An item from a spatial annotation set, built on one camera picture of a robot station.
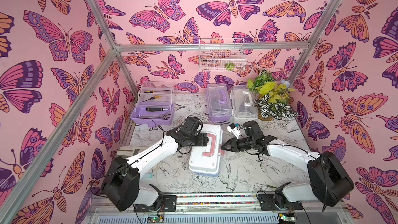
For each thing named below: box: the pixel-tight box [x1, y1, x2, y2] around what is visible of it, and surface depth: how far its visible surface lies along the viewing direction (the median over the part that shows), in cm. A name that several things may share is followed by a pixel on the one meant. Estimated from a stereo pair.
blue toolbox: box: [188, 124, 225, 175], surface depth 79 cm
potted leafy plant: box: [247, 70, 299, 121], surface depth 87 cm
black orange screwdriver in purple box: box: [145, 107, 169, 112], surface depth 111 cm
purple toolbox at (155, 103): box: [130, 81, 175, 127], surface depth 109 cm
